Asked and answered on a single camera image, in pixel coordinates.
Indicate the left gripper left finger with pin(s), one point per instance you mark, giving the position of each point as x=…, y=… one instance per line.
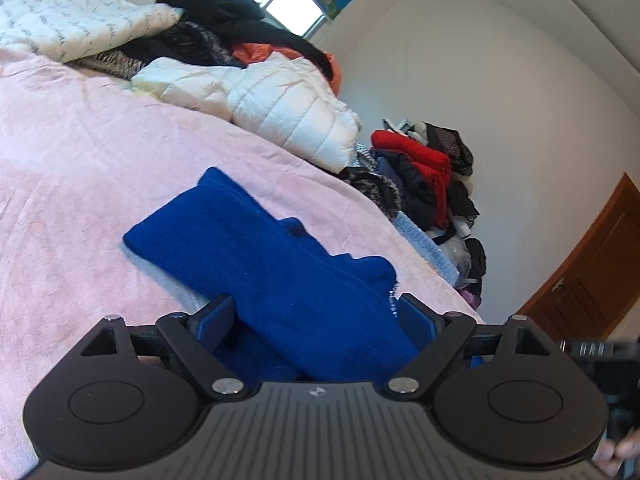
x=191, y=340

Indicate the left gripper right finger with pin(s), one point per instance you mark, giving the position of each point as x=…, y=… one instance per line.
x=439, y=338

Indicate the blue knit sweater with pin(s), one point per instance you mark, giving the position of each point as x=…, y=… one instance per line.
x=303, y=313

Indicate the dark clothes pile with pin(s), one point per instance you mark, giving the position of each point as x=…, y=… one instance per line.
x=390, y=182

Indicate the person's right hand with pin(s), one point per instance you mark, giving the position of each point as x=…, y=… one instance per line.
x=610, y=455

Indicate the brown wooden door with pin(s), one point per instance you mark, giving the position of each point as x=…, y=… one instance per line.
x=598, y=283

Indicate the light blue knit blanket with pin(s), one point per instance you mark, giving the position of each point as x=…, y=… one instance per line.
x=426, y=248

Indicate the red garment on pile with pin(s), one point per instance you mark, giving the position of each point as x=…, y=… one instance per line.
x=433, y=166

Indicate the pink bed blanket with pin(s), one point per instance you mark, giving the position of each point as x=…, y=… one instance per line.
x=82, y=161

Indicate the white puffer jacket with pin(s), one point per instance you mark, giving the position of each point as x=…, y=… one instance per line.
x=286, y=102

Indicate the black jacket on bed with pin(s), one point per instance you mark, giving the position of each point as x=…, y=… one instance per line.
x=208, y=30

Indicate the white patterned quilt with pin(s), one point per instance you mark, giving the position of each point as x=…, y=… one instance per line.
x=66, y=30

